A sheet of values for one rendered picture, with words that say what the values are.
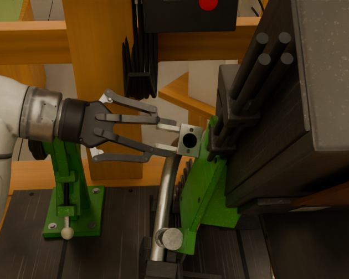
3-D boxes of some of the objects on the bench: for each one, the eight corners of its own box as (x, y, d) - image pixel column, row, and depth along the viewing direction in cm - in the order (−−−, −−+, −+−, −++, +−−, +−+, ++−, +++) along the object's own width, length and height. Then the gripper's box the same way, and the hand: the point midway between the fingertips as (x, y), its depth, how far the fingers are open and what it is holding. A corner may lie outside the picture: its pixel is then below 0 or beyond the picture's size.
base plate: (538, 331, 86) (543, 326, 85) (-38, 358, 82) (-42, 353, 81) (430, 181, 119) (432, 175, 117) (15, 195, 115) (13, 189, 113)
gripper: (50, 163, 71) (191, 186, 76) (68, 68, 73) (204, 96, 78) (52, 164, 79) (181, 186, 83) (68, 78, 81) (194, 104, 85)
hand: (174, 139), depth 80 cm, fingers closed on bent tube, 3 cm apart
